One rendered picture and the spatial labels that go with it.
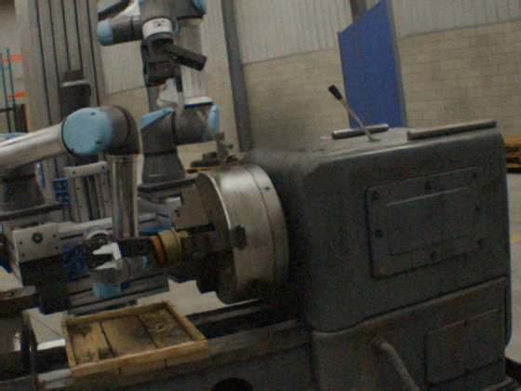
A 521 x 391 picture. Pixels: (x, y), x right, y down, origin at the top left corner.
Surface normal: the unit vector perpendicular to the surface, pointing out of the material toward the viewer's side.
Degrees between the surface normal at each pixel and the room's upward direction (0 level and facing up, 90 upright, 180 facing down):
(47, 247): 90
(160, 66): 70
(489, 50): 90
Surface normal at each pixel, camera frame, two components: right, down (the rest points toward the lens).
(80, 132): -0.21, 0.14
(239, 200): 0.19, -0.54
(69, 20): 0.50, 0.05
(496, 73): -0.78, 0.18
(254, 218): 0.27, -0.30
